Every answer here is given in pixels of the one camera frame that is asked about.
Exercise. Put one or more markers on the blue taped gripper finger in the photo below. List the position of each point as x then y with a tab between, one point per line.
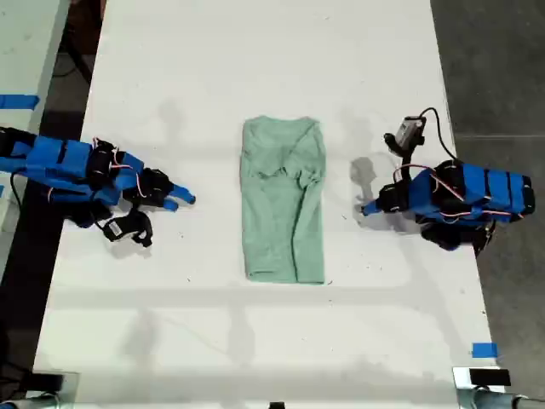
171	206
184	194
371	207

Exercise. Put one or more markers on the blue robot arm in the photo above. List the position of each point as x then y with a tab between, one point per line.
55	164
472	191

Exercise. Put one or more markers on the pale green T-shirt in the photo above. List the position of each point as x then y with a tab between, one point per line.
283	200

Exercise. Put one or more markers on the long blue tape strip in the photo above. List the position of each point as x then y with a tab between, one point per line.
17	102

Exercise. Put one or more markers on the small blue tape strip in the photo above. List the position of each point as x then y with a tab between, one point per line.
484	350

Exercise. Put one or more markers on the small black box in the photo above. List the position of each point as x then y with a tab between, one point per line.
489	377
47	381

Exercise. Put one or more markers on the black camera stalk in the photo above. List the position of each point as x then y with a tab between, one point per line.
142	226
398	147

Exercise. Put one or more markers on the black camera box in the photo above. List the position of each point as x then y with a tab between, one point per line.
116	230

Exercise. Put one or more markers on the grey camera box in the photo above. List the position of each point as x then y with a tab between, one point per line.
409	129

